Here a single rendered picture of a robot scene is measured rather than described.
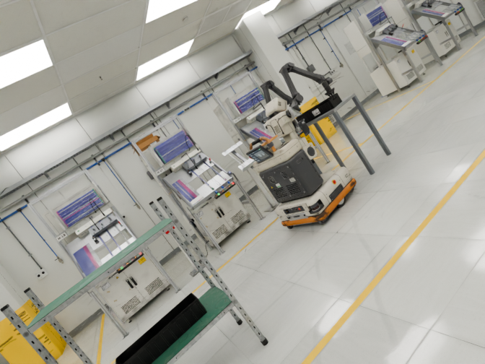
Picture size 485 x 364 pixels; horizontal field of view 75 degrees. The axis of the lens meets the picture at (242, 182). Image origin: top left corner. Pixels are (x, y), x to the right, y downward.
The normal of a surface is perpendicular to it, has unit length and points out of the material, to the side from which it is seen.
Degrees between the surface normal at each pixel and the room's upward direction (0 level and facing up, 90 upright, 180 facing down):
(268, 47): 90
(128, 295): 90
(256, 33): 90
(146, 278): 90
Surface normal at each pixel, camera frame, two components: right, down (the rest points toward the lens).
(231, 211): 0.37, -0.11
